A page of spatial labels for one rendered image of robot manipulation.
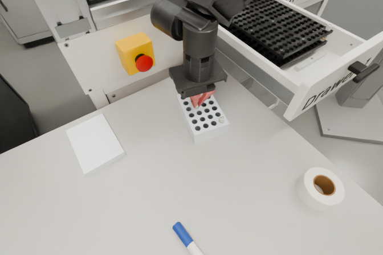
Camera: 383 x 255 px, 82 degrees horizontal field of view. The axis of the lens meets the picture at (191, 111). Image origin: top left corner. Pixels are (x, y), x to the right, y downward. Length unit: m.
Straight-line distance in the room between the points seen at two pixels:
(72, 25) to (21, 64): 1.85
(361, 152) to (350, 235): 1.20
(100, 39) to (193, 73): 0.22
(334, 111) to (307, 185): 1.31
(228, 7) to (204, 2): 0.05
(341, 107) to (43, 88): 2.14
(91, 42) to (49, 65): 1.67
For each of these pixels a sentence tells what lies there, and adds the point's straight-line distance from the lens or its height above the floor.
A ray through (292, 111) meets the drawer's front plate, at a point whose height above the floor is 0.85.
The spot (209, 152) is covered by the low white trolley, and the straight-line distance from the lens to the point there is 0.49.
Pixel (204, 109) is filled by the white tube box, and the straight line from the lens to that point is 0.51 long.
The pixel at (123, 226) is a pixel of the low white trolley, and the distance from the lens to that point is 0.46.
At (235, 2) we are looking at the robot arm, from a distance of 0.38.
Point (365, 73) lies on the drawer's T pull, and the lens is 0.54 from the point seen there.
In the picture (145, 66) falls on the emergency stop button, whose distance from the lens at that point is 0.51.
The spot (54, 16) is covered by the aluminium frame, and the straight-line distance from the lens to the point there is 0.49.
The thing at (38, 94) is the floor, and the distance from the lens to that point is 1.97.
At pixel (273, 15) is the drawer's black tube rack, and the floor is 0.90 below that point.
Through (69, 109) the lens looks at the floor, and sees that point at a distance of 1.75.
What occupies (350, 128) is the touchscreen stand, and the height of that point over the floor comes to 0.03.
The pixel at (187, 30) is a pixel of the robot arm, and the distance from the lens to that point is 0.36.
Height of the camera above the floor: 1.20
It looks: 52 degrees down
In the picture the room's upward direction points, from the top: straight up
